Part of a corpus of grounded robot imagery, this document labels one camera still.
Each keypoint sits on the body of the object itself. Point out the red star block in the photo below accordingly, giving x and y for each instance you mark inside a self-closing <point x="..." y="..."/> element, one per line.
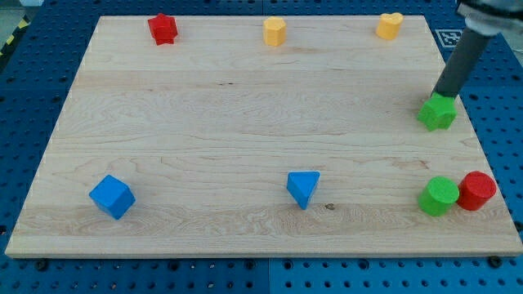
<point x="163" y="29"/>

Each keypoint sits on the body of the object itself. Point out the robot arm end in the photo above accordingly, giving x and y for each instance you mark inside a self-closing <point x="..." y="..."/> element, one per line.
<point x="490" y="17"/>

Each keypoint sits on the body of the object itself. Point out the yellow hexagon block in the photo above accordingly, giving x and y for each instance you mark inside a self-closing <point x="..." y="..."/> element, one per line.
<point x="274" y="31"/>

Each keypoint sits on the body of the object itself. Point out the green star block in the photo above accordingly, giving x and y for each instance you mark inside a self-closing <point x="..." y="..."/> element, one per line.
<point x="438" y="112"/>

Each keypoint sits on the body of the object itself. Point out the wooden board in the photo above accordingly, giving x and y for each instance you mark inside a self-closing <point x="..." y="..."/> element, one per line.
<point x="205" y="131"/>

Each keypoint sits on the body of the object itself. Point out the blue triangle block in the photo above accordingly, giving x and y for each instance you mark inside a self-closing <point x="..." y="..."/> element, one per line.
<point x="301" y="185"/>

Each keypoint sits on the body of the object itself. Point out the blue cube block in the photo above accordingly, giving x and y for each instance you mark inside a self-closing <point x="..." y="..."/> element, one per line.
<point x="112" y="196"/>

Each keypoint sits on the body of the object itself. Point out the yellow heart block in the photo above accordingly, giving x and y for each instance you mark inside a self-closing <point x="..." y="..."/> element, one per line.
<point x="389" y="25"/>

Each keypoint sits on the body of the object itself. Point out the green cylinder block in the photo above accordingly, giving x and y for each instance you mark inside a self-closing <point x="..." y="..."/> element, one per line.
<point x="438" y="196"/>

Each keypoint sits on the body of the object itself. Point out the fiducial marker tag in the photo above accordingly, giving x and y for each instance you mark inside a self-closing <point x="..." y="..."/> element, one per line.
<point x="448" y="38"/>

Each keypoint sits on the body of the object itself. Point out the red cylinder block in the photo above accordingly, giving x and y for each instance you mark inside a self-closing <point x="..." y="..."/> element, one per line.
<point x="475" y="190"/>

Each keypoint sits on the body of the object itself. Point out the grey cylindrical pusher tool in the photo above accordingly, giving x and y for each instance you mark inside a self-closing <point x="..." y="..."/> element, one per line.
<point x="461" y="63"/>

